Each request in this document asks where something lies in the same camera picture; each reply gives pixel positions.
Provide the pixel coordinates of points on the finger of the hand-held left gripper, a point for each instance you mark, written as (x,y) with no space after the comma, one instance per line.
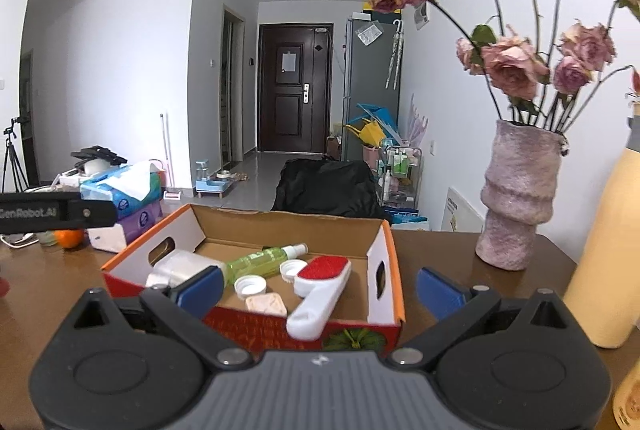
(92,214)

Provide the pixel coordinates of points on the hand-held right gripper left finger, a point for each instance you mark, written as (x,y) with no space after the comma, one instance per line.
(202,291)

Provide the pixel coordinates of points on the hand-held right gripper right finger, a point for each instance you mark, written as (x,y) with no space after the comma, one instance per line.
(440,294)

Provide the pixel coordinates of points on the grey tape roll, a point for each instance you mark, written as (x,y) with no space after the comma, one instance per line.
(172,267)

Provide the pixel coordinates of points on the white ribbed lid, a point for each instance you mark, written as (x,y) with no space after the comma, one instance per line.
(250,287)

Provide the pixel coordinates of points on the green spray bottle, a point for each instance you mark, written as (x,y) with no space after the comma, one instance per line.
(255,262)

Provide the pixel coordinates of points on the red cardboard box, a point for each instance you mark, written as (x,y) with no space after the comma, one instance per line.
(380,280)

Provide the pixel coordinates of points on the white screw cap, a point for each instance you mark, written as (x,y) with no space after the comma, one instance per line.
(292,271)

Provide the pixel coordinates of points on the red and white lint brush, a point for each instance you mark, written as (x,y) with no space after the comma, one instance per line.
(320,295)

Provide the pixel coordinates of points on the orange fruit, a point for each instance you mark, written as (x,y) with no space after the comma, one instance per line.
(69,239)

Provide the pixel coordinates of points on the blue tissue pack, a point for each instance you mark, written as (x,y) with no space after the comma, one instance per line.
(120,192)

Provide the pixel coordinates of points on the purple tissue pack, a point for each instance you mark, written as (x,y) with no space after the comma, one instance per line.
(135,225)

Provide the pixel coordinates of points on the black device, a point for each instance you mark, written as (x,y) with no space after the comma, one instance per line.
(97,155)

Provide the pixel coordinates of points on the black tripod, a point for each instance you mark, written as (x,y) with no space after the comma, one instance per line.
(12,155)

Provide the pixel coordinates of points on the white board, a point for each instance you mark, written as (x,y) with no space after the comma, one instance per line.
(462,210)

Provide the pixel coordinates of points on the white mop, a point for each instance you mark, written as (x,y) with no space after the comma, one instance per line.
(167,160)

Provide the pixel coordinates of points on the blue pet feeder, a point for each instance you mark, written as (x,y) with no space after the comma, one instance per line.
(212,182)

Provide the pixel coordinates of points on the pink textured vase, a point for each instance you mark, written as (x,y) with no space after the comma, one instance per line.
(520,195)

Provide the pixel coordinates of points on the metal trolley rack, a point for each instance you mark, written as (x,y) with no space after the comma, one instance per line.
(400,170)

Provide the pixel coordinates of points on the black bag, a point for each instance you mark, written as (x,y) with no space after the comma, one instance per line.
(325,190)

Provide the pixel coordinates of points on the yellow thermos jug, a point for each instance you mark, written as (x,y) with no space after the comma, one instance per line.
(610,250)

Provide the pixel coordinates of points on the yellow bear mug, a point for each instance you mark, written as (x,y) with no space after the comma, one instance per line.
(630,400)

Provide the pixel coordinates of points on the grey refrigerator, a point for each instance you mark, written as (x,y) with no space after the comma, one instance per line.
(370,85)

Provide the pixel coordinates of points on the dark brown door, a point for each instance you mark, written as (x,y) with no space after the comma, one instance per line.
(295,90)

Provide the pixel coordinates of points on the hanging clear umbrellas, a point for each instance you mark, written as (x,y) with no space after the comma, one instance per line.
(395,55)

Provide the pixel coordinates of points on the dried pink roses bouquet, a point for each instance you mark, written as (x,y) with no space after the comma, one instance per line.
(515,60)

